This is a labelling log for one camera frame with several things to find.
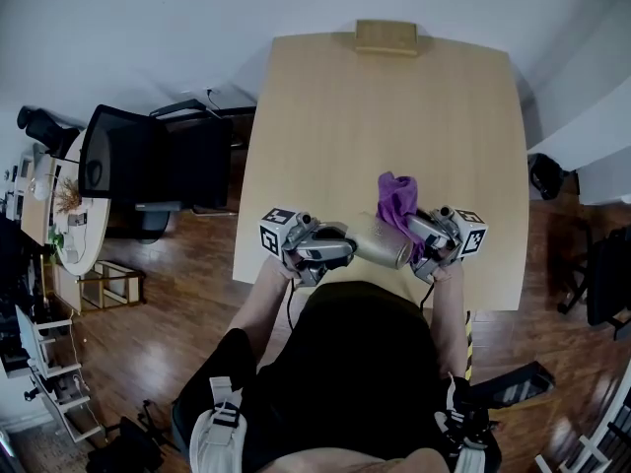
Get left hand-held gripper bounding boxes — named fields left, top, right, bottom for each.
left=259, top=206, right=357, bottom=288

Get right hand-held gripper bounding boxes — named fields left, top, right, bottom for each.
left=406, top=205, right=489, bottom=283

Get purple cloth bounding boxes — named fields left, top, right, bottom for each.
left=377, top=170, right=426, bottom=260

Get clear drinking glass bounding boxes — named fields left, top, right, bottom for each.
left=352, top=212, right=415, bottom=270

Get person's right forearm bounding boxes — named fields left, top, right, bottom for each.
left=431, top=261, right=469, bottom=378

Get person's left forearm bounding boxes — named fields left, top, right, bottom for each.
left=227, top=256, right=297, bottom=367

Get yellow black hazard tape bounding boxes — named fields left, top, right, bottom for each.
left=462, top=311, right=474, bottom=381

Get black bag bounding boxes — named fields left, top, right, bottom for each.
left=527, top=153, right=578, bottom=201

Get person's black shirt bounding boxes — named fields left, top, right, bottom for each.
left=172, top=281, right=494, bottom=473

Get dark flat box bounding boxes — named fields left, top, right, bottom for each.
left=467, top=361, right=556, bottom=411

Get white cabinet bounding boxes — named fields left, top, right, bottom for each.
left=579, top=155, right=631, bottom=206

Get black swivel office chair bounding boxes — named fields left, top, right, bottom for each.
left=556, top=224, right=631, bottom=342

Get small wooden box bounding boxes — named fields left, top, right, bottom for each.
left=354, top=19, right=419, bottom=58

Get black mesh office chair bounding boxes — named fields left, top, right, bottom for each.
left=77, top=99, right=236, bottom=243

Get round white table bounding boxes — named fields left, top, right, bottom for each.
left=48, top=128, right=110, bottom=278

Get dried brown plant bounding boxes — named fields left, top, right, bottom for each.
left=53, top=177, right=83, bottom=215

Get white wooden rack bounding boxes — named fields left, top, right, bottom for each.
left=534, top=376, right=631, bottom=473

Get green potted plant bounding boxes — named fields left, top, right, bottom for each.
left=46, top=232, right=65, bottom=265

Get white globe lamp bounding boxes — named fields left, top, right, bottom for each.
left=29, top=173, right=53, bottom=201

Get light wooden cabinet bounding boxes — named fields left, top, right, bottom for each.
left=19, top=158, right=58, bottom=245

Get black headrest office chair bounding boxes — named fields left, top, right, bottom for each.
left=17, top=105, right=80, bottom=157

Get white shelf unit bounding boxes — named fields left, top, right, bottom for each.
left=0, top=305, right=103, bottom=445

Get black and white strap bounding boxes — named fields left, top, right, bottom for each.
left=433, top=374, right=499, bottom=473

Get white strap pouch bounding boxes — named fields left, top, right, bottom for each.
left=189, top=375, right=247, bottom=473

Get wooden stool frame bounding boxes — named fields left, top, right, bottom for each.
left=77, top=259, right=147, bottom=312

